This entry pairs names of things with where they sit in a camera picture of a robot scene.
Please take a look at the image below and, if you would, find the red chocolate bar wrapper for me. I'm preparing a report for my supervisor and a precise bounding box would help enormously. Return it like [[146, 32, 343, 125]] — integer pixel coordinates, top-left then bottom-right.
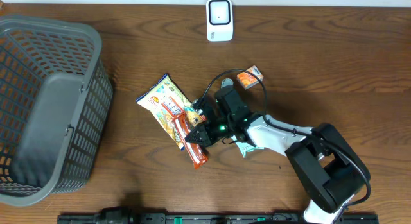
[[160, 96, 209, 169]]

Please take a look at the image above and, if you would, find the teal wet wipes pack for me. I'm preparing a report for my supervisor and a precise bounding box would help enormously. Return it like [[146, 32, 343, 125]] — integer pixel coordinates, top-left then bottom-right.
[[231, 135, 264, 158]]

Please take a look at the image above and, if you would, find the orange tissue pack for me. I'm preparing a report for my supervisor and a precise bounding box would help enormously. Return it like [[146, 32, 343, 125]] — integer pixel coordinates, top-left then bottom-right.
[[236, 65, 264, 89]]

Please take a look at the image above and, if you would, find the yellow snack bag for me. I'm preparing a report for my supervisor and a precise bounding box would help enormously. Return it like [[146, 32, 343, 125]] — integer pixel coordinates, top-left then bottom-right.
[[136, 73, 206, 150]]

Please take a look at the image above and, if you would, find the blue mouthwash bottle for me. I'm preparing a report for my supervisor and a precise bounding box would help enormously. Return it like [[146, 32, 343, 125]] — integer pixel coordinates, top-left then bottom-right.
[[220, 78, 234, 89]]

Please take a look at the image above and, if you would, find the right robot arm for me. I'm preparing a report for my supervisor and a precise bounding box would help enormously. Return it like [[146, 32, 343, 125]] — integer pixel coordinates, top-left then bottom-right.
[[186, 86, 371, 223]]

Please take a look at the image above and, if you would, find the white barcode scanner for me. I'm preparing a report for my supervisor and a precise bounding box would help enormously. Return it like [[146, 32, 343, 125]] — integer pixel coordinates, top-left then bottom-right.
[[205, 0, 234, 42]]

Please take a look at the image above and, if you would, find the grey plastic basket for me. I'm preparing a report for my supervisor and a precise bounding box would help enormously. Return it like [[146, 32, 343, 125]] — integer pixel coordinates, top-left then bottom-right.
[[1, 15, 113, 207]]

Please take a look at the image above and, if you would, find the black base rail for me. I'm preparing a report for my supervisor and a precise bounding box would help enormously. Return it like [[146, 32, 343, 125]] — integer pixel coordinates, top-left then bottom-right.
[[57, 206, 380, 224]]

